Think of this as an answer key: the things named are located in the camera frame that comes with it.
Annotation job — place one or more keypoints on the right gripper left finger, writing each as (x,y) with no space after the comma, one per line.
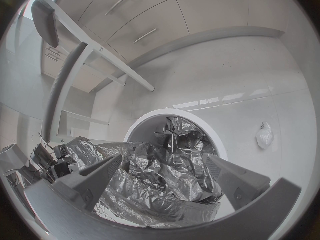
(92,184)

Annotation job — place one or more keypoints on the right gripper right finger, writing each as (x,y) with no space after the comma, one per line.
(237,184)

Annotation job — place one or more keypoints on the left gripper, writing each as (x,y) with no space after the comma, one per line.
(62,170)

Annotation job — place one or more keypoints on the black plastic bag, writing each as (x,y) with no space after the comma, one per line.
(162,179)

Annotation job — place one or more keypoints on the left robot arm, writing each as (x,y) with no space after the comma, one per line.
(12,156)

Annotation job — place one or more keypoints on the crumpled white plastic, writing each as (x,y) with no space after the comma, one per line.
(265,136)

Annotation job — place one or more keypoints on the white trash bin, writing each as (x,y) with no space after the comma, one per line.
(175,111)

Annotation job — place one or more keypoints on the grey chair with white legs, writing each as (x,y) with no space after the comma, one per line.
(47,26)

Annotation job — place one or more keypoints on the beige cabinet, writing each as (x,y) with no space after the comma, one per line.
(150,9)

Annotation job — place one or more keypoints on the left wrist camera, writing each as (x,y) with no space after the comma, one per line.
(61,151)

